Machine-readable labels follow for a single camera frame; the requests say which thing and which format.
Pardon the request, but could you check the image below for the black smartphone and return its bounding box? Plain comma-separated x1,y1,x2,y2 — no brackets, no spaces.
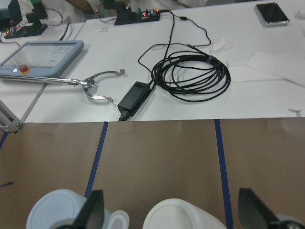
255,2,290,26

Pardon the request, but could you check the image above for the aluminium frame post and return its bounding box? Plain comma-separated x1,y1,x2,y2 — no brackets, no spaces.
0,101,23,133

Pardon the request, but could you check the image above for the green handled reacher grabber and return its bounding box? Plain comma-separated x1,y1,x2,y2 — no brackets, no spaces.
0,69,125,103

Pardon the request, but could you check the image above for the light blue cup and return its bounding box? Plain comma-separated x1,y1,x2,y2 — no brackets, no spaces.
25,189,112,229

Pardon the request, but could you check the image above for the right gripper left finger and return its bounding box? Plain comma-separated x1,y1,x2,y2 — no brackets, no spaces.
72,190,104,229

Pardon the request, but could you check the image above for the pale green cup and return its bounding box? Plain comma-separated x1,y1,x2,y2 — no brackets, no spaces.
143,198,225,229

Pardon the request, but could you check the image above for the black power adapter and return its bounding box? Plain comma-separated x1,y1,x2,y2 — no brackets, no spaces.
117,81,153,121

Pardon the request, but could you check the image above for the blue teach pendant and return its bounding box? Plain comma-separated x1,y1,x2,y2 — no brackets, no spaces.
0,41,84,79

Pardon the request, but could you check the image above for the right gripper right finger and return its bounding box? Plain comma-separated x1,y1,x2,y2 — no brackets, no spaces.
238,188,280,229

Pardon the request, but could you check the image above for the coiled black cable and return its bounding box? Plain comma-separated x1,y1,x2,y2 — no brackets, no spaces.
138,42,232,104

